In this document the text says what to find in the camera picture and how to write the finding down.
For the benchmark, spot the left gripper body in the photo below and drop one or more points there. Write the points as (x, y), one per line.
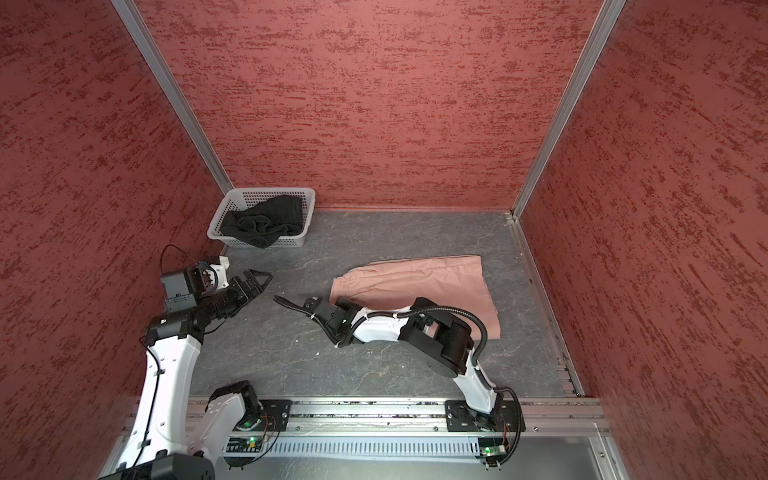
(226, 301)

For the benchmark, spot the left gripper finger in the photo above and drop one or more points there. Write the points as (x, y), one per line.
(251, 287)
(257, 278)

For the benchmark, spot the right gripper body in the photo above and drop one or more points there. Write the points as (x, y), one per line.
(345, 304)

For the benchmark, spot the black shorts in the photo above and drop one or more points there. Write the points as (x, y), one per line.
(263, 224)

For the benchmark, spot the pink shorts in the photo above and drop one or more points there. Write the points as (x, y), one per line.
(455, 281)

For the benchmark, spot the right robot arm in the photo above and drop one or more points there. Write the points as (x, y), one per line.
(448, 339)

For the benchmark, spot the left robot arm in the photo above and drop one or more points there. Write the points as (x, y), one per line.
(159, 447)

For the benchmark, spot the white plastic basket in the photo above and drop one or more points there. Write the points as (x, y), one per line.
(240, 199)

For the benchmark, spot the left circuit board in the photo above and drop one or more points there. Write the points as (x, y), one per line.
(241, 445)

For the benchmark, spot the circuit board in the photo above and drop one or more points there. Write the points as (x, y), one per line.
(495, 448)
(241, 445)

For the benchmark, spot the right circuit board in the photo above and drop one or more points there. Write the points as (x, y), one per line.
(495, 448)

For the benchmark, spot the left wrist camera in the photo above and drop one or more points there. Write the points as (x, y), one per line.
(216, 271)

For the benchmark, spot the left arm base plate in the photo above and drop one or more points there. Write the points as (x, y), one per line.
(266, 416)

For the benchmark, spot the slotted white cable duct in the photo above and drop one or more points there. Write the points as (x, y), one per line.
(396, 448)

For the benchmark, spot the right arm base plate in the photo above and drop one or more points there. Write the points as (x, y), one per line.
(506, 415)

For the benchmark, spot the left aluminium corner post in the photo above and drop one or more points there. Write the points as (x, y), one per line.
(134, 23)

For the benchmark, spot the aluminium corner post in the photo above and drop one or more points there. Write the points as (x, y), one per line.
(134, 23)
(599, 34)

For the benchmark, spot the right aluminium corner post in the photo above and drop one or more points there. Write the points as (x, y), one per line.
(599, 34)

